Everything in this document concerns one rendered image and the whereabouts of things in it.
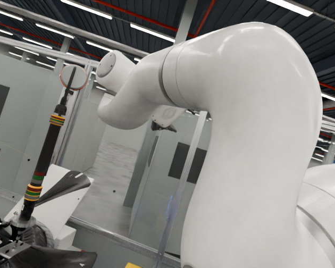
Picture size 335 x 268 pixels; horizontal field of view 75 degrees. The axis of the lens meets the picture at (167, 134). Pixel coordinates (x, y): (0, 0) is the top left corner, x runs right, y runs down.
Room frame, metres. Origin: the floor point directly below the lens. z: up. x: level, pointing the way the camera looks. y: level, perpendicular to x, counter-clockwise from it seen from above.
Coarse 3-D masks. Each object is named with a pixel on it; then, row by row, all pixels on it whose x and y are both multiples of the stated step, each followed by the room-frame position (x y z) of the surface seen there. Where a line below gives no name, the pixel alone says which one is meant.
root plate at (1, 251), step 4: (8, 244) 0.73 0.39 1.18; (12, 244) 0.74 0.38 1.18; (24, 244) 0.76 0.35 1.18; (28, 244) 0.77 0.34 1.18; (0, 248) 0.70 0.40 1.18; (4, 248) 0.71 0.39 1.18; (8, 248) 0.72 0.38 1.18; (20, 248) 0.73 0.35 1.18; (24, 248) 0.74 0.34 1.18; (0, 252) 0.69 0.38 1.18; (4, 252) 0.70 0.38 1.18; (12, 252) 0.71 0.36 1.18; (16, 252) 0.71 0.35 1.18; (4, 256) 0.68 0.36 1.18; (8, 256) 0.68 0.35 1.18
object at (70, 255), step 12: (24, 252) 0.71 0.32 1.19; (36, 252) 0.73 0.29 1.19; (48, 252) 0.74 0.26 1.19; (60, 252) 0.76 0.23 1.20; (72, 252) 0.77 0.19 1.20; (84, 252) 0.78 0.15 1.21; (12, 264) 0.66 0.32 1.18; (24, 264) 0.67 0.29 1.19; (36, 264) 0.68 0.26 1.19; (48, 264) 0.69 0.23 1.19; (60, 264) 0.70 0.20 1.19; (72, 264) 0.72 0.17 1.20
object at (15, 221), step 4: (16, 216) 0.73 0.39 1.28; (32, 216) 0.76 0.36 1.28; (12, 220) 0.70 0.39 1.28; (16, 220) 0.70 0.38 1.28; (32, 220) 0.73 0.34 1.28; (12, 224) 0.69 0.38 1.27; (16, 224) 0.69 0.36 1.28; (20, 224) 0.69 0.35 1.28; (24, 224) 0.70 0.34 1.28; (28, 224) 0.71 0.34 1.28; (32, 224) 0.72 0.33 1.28
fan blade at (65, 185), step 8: (64, 176) 0.98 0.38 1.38; (72, 176) 0.93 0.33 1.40; (80, 176) 0.91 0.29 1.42; (56, 184) 0.93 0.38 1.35; (64, 184) 0.88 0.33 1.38; (72, 184) 0.86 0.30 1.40; (80, 184) 0.85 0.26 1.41; (88, 184) 0.84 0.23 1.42; (48, 192) 0.86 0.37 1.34; (56, 192) 0.83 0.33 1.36; (64, 192) 0.81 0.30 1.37; (40, 200) 0.80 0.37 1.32; (48, 200) 0.79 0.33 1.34
